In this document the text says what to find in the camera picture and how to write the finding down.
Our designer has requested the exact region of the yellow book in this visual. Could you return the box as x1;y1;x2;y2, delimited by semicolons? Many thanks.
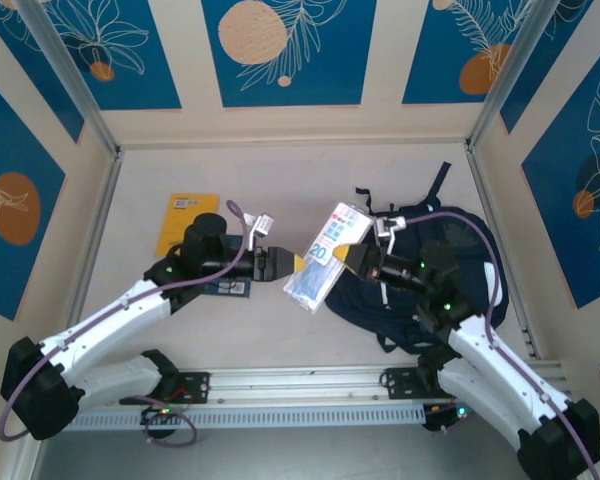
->
157;193;221;256

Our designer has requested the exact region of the clear ruler set package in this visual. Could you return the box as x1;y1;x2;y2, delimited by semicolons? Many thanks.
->
282;200;372;315

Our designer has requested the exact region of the navy blue backpack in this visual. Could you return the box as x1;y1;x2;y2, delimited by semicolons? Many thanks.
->
324;160;509;354

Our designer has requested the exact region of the navy book with barcode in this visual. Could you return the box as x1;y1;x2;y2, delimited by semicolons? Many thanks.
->
199;279;254;300

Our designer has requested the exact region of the controller board with LED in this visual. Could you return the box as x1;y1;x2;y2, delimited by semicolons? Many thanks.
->
140;405;182;427
423;399;481;435

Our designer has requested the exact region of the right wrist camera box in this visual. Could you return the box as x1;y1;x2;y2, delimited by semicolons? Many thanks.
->
372;216;409;251

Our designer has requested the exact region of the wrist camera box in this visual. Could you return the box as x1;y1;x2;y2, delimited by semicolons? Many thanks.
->
240;212;276;251
372;216;409;251

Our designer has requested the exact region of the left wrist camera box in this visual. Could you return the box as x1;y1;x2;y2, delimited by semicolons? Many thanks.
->
240;212;276;251

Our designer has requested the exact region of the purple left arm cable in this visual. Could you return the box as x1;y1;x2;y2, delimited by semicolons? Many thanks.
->
0;199;249;447

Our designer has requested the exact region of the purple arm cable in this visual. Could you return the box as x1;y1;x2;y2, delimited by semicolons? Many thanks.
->
0;199;249;447
403;210;600;480

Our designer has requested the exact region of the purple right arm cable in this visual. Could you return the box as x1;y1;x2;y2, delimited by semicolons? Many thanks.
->
403;210;600;480

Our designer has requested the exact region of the aluminium side rail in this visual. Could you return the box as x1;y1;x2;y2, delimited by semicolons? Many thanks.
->
467;144;536;359
54;149;126;371

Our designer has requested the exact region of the aluminium back rail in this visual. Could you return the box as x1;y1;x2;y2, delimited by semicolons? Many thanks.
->
117;139;471;151

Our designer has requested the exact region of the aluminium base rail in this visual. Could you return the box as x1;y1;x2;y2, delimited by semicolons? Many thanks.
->
77;367;571;404

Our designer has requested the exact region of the grey slotted cable duct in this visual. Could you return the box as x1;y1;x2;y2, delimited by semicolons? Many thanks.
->
44;403;426;431

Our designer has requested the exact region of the aluminium frame post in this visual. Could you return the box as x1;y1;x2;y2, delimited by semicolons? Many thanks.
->
467;0;595;151
17;0;120;159

